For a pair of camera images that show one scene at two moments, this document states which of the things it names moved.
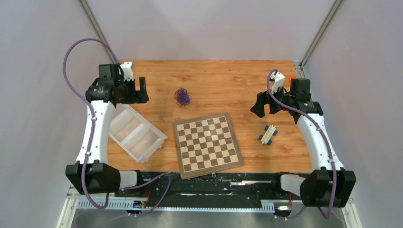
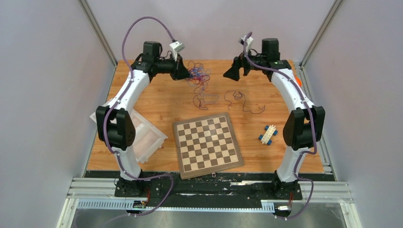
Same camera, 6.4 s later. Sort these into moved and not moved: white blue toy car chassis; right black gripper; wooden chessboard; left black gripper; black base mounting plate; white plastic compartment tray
Moved: right black gripper; left black gripper
Not moved: wooden chessboard; white plastic compartment tray; black base mounting plate; white blue toy car chassis
